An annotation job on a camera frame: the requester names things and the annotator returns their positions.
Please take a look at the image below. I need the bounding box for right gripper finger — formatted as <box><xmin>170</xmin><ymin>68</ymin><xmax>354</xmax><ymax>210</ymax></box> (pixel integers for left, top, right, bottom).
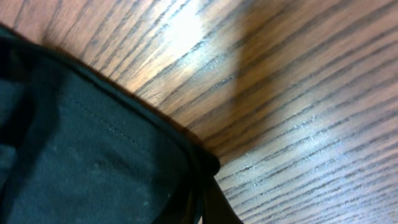
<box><xmin>201</xmin><ymin>179</ymin><xmax>243</xmax><ymax>224</ymax></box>

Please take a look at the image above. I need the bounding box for black t-shirt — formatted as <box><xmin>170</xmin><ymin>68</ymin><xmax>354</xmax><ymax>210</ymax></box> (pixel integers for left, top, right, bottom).
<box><xmin>1</xmin><ymin>27</ymin><xmax>219</xmax><ymax>223</ymax></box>

